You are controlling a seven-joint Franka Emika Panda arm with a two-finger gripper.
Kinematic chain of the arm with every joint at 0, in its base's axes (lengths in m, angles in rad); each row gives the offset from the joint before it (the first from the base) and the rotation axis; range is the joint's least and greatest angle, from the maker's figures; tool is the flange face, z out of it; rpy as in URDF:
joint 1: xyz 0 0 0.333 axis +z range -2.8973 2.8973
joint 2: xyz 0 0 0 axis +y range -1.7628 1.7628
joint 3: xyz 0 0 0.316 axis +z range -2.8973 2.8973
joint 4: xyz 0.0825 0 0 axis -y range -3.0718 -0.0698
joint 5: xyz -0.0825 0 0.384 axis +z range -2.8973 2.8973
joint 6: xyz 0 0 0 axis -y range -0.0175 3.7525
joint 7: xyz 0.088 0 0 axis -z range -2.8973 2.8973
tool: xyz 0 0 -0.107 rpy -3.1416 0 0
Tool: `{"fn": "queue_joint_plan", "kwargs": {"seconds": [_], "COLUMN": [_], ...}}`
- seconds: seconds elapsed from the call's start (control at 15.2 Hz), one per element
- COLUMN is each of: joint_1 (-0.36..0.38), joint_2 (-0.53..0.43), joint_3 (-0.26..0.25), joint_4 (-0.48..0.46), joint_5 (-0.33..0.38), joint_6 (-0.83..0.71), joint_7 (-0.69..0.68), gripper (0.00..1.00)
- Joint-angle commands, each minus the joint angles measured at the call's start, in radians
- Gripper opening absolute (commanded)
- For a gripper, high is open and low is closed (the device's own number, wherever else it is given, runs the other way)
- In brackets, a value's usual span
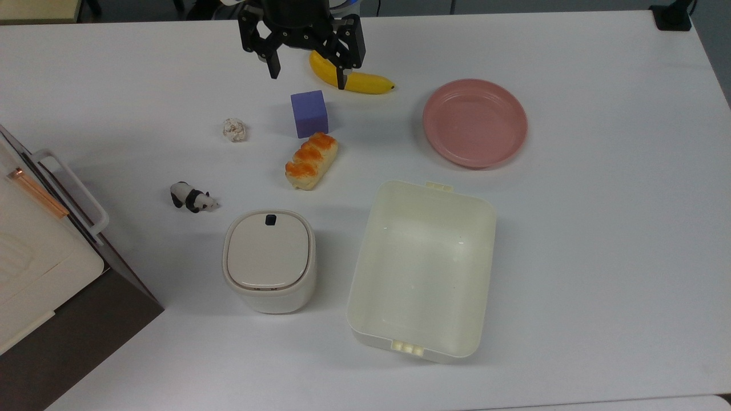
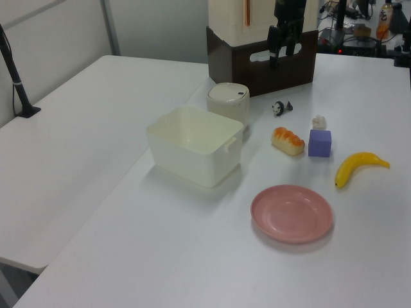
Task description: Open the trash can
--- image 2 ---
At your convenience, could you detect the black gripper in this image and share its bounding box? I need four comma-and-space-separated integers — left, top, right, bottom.
267, 0, 306, 69

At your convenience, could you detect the cream lidded trash can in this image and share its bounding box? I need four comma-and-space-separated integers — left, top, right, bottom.
205, 82, 251, 132

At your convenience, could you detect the cream open storage bin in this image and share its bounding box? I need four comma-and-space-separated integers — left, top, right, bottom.
146, 105, 244, 191

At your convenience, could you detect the black background stand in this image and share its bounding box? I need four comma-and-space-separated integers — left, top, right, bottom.
320, 0, 354, 42

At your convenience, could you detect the dark brown drawer box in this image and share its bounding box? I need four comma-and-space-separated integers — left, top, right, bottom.
205, 26, 319, 98

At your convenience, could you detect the panda figurine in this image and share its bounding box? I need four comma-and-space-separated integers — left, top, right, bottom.
271, 100, 293, 118

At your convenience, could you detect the black device with red light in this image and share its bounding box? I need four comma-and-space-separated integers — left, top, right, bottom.
340, 38, 378, 56

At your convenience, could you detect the small white figurine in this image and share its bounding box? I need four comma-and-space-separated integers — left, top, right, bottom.
311, 114, 327, 131

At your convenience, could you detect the toy bread loaf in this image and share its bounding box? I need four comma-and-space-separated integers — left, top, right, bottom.
271, 126, 306, 157

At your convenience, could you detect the orange drink bottle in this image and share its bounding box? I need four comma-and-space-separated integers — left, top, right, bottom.
374, 0, 393, 40

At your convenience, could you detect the purple cube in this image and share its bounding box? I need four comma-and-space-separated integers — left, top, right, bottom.
308, 129, 333, 158

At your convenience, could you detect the yellow toy banana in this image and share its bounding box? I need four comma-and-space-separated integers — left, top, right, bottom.
335, 151, 391, 190

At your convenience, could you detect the pink plate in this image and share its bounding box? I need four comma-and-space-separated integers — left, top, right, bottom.
250, 184, 334, 245

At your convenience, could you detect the black pole with clamp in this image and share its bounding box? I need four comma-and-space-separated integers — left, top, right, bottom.
0, 24, 42, 119

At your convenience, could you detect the white appliance with handle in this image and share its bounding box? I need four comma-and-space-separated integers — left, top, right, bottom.
207, 0, 319, 46

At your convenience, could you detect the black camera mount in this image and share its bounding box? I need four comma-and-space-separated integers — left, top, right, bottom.
387, 19, 411, 68

